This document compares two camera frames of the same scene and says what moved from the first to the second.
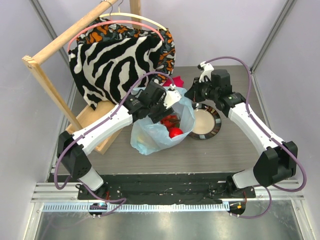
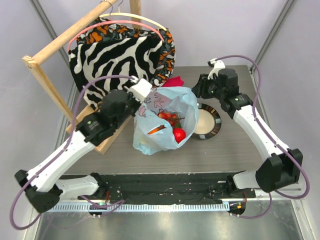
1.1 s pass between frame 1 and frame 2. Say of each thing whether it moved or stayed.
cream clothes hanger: stayed
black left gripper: moved
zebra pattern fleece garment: stayed
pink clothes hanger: stayed
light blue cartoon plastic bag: moved
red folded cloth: stayed
